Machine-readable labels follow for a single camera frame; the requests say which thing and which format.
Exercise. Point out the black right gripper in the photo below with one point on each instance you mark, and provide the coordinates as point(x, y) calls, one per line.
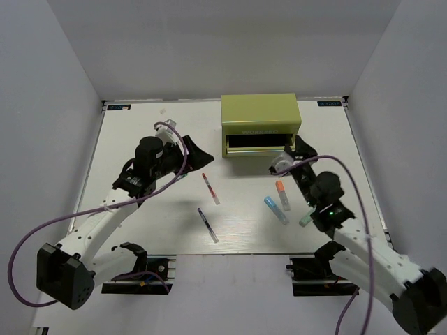
point(302, 149)

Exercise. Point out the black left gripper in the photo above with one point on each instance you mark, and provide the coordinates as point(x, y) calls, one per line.
point(197, 158)

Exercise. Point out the green metal tool chest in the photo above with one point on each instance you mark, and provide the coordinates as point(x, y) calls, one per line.
point(258, 124)

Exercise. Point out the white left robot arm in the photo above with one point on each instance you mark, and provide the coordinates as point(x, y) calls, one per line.
point(70, 270)

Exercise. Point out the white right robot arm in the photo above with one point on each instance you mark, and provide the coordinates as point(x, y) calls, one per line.
point(416, 297)

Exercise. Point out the orange cap marker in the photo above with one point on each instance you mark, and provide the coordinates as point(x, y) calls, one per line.
point(282, 195)

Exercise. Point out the red refill pen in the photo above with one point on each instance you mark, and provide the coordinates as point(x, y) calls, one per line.
point(211, 190)

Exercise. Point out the right corner label sticker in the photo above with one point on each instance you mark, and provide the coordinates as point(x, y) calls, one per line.
point(329, 103)

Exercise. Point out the corner label sticker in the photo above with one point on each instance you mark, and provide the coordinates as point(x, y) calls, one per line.
point(119, 107)
point(329, 103)

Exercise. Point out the green eraser stick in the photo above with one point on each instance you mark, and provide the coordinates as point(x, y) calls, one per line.
point(306, 219)

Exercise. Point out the blue cap marker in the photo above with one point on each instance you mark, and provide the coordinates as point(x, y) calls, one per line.
point(276, 210)

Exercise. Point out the blue refill pen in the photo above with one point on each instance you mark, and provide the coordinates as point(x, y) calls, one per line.
point(208, 226)

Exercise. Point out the left corner label sticker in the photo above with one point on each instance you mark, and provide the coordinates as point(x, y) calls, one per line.
point(119, 107)

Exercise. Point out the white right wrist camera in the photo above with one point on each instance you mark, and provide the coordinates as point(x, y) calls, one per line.
point(281, 165)

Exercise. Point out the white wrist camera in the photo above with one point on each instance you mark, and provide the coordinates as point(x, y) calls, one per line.
point(281, 165)
point(165, 132)

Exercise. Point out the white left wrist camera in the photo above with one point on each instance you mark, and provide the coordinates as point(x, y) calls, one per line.
point(165, 132)

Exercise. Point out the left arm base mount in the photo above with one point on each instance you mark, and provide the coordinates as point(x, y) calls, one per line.
point(155, 278)

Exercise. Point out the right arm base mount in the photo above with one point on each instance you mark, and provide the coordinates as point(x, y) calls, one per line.
point(312, 279)

